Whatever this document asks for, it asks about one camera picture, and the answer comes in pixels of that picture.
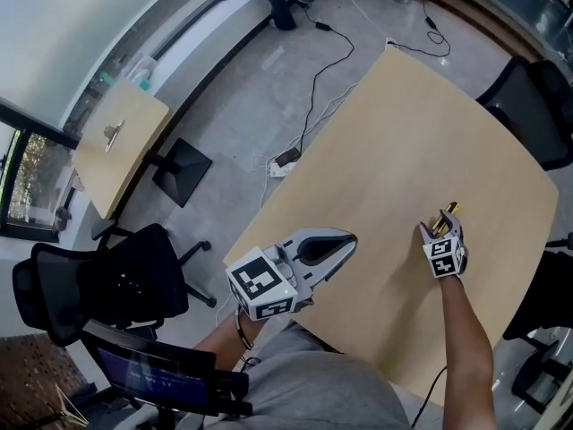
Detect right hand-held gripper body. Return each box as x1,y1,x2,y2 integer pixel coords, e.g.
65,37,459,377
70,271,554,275
422,236,469,281

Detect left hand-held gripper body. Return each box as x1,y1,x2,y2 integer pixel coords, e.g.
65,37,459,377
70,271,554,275
225,242,315,323

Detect yellow black utility knife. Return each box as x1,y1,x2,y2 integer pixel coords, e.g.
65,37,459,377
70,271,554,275
430,201,463,235

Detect person's left forearm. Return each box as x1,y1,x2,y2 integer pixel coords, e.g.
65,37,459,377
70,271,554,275
192,307,269,366

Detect person's right forearm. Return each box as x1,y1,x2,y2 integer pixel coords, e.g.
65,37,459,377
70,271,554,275
438,273,496,430

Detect striped wristband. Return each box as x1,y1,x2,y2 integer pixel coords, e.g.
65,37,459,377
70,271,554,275
233,308,255,351

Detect light wooden square table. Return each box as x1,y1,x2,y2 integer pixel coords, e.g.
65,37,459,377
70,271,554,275
222,47,560,407

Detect black mesh office chair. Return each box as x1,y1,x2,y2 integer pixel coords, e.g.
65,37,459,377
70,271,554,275
503,230,573,416
475,56,573,173
12,222,218,348

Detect person's grey shirt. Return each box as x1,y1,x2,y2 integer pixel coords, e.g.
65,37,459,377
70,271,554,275
176,320,413,430

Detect black monitor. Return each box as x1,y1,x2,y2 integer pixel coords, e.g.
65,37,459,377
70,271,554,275
81,319,254,418

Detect small wooden side table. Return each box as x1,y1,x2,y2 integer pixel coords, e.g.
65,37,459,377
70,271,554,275
71,78,214,221

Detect small metal clip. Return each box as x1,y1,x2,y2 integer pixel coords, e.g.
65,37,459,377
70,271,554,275
103,119,126,154

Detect teal plastic item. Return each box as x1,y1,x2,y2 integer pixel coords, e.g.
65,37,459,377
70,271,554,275
98,55,156,92

